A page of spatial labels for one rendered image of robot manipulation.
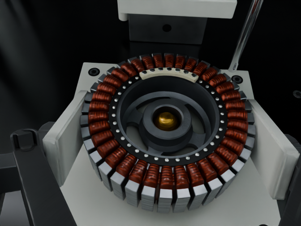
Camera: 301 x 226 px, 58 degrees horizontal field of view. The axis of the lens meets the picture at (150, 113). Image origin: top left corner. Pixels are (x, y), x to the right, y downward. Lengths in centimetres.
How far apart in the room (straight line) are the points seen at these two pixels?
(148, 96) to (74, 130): 7
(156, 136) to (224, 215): 7
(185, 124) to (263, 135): 5
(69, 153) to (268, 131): 11
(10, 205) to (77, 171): 5
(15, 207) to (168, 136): 11
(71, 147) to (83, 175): 4
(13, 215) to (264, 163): 16
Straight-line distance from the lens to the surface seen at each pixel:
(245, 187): 20
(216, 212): 19
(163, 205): 16
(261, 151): 17
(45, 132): 17
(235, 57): 24
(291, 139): 18
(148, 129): 17
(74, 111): 17
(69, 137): 16
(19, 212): 21
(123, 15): 29
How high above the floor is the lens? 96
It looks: 55 degrees down
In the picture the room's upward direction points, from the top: 2 degrees clockwise
